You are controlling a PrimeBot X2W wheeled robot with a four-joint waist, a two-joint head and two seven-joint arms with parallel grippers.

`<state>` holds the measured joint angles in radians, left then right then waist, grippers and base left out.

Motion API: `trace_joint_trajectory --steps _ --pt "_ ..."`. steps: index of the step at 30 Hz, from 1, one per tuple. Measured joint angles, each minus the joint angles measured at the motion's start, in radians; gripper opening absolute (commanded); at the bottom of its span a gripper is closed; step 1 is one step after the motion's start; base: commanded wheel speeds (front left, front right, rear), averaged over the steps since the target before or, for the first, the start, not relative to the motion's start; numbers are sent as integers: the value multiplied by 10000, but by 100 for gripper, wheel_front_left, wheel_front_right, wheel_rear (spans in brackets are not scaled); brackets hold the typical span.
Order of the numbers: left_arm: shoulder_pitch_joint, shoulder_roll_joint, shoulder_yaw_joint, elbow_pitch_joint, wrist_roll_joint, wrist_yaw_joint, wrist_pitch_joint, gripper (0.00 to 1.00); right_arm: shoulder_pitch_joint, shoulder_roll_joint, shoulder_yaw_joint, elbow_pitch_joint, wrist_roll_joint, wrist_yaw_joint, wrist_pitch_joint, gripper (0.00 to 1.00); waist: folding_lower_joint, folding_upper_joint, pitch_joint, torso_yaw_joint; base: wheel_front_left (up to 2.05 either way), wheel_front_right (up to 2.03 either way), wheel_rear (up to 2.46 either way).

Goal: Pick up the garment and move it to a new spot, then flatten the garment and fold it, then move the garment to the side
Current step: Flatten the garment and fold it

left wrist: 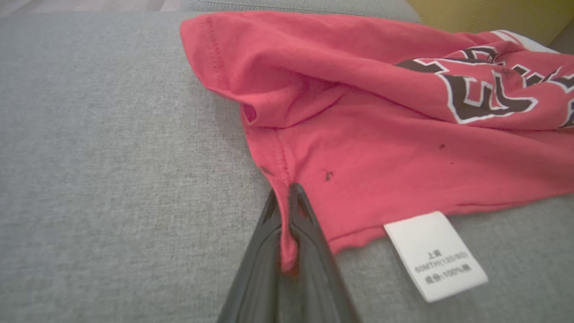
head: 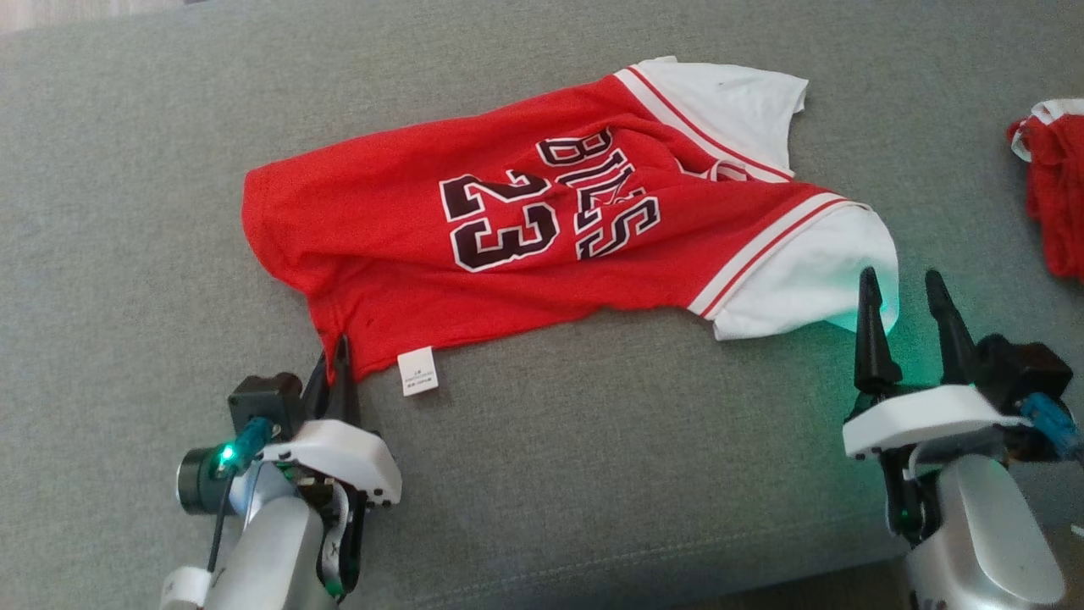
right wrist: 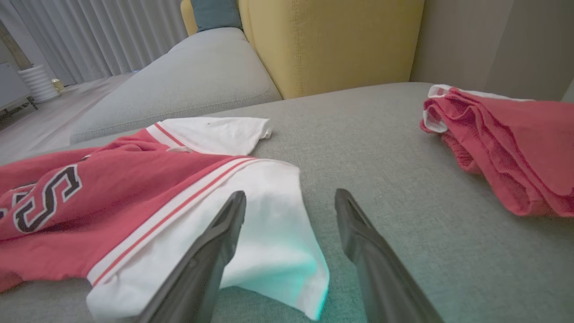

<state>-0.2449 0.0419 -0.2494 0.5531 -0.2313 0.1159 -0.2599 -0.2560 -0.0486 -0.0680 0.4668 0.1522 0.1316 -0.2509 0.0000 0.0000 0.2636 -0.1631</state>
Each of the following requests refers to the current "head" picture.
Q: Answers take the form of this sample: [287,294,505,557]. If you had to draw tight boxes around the blue camera cable plug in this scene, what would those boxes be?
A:
[1019,392,1084,463]
[212,415,276,480]

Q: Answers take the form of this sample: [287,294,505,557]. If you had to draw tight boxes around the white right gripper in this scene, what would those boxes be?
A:
[843,267,1030,543]

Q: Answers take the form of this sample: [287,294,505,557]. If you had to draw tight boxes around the grey fabric sofa seat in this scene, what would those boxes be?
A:
[0,0,1084,610]

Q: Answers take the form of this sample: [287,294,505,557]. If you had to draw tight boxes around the thin black cable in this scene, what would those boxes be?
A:
[207,496,235,574]

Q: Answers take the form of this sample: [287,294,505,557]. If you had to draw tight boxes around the red shorts with white stripe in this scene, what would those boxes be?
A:
[1006,97,1084,282]

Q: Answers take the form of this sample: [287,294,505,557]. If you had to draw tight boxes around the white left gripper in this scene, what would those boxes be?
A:
[258,335,403,601]

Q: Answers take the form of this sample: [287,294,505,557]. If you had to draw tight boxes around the red white basketball jersey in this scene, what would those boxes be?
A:
[241,56,900,397]

